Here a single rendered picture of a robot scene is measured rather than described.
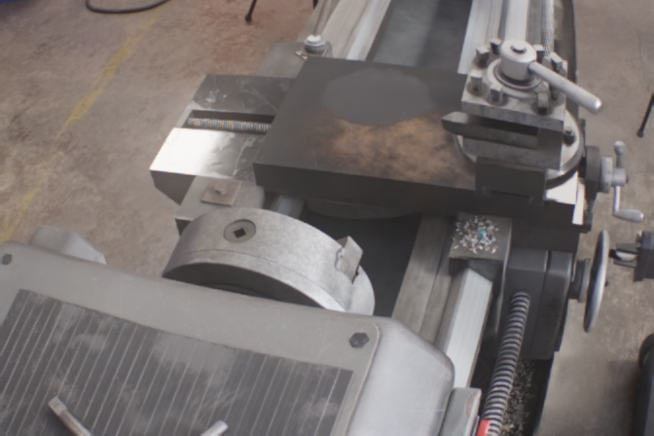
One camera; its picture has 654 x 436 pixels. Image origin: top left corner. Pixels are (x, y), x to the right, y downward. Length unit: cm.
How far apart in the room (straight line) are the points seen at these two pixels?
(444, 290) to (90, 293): 75
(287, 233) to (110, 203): 200
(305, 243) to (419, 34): 126
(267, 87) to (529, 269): 65
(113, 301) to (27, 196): 238
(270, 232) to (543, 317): 73
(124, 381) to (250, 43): 290
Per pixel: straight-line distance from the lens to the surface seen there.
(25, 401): 72
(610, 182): 153
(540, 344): 163
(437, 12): 225
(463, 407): 73
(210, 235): 97
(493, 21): 202
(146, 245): 273
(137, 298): 76
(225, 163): 158
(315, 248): 96
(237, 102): 171
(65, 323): 76
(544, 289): 150
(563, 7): 302
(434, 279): 140
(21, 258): 84
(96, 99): 346
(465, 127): 128
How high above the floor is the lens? 189
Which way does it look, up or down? 43 degrees down
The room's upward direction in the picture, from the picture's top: 7 degrees counter-clockwise
